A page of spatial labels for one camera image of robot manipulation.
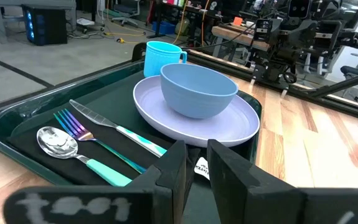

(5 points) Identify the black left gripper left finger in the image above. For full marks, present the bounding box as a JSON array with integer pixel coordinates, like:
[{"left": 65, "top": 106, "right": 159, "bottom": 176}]
[{"left": 128, "top": 140, "right": 187, "bottom": 224}]

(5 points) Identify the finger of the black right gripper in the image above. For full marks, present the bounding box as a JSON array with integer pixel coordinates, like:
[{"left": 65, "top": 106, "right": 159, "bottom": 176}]
[
  {"left": 255, "top": 18, "right": 275, "bottom": 44},
  {"left": 314, "top": 21, "right": 343, "bottom": 50}
]

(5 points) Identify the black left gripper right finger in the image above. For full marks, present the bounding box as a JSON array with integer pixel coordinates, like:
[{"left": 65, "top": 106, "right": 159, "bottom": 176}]
[{"left": 207, "top": 139, "right": 304, "bottom": 224}]

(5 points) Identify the white napkin label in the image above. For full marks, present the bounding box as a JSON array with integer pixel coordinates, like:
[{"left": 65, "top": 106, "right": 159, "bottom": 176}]
[{"left": 194, "top": 156, "right": 211, "bottom": 181}]

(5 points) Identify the knife with teal-white handle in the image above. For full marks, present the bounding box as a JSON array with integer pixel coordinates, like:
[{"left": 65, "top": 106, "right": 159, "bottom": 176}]
[{"left": 68, "top": 98, "right": 168, "bottom": 158}]

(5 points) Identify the lavender plate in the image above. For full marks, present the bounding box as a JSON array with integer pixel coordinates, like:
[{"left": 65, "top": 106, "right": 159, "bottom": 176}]
[{"left": 133, "top": 75, "right": 260, "bottom": 149}]

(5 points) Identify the blue bowl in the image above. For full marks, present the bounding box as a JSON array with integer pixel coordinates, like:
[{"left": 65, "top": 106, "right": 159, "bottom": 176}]
[{"left": 159, "top": 63, "right": 239, "bottom": 119}]

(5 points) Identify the blue plastic mug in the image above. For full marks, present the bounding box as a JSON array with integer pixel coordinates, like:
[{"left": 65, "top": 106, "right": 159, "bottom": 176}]
[{"left": 143, "top": 40, "right": 188, "bottom": 78}]

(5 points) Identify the iridescent fork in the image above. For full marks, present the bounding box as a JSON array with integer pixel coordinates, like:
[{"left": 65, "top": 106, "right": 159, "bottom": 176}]
[{"left": 53, "top": 108, "right": 148, "bottom": 174}]

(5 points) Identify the spoon with teal handle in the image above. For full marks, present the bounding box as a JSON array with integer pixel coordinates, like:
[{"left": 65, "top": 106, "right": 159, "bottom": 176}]
[{"left": 36, "top": 126, "right": 133, "bottom": 187}]

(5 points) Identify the dark green plastic tray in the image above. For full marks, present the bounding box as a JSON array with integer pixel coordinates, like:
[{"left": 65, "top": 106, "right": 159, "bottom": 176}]
[{"left": 0, "top": 58, "right": 263, "bottom": 224}]

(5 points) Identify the wooden workbench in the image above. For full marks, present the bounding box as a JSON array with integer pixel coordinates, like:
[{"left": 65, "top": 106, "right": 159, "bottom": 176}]
[{"left": 211, "top": 24, "right": 271, "bottom": 58}]

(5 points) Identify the blue storage bin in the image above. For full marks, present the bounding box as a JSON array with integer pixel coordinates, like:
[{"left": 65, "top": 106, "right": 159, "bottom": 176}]
[{"left": 152, "top": 21, "right": 177, "bottom": 35}]

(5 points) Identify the grey office chair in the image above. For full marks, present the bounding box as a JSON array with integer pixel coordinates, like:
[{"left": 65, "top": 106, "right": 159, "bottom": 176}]
[{"left": 111, "top": 0, "right": 142, "bottom": 27}]

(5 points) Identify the black computer tower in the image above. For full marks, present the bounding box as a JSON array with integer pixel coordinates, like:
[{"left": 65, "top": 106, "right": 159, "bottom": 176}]
[{"left": 21, "top": 4, "right": 68, "bottom": 47}]

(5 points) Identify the grey table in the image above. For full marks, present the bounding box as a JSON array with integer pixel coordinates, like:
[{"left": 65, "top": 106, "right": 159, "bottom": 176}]
[{"left": 0, "top": 0, "right": 77, "bottom": 44}]

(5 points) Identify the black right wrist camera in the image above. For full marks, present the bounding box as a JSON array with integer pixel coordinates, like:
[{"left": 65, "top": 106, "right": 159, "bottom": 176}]
[{"left": 287, "top": 0, "right": 311, "bottom": 19}]

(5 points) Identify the orange cable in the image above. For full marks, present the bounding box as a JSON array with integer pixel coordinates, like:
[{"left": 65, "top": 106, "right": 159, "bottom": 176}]
[{"left": 200, "top": 0, "right": 211, "bottom": 39}]

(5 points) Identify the long yellow cable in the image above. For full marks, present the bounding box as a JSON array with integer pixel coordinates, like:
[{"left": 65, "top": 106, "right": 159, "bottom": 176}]
[{"left": 103, "top": 0, "right": 189, "bottom": 45}]

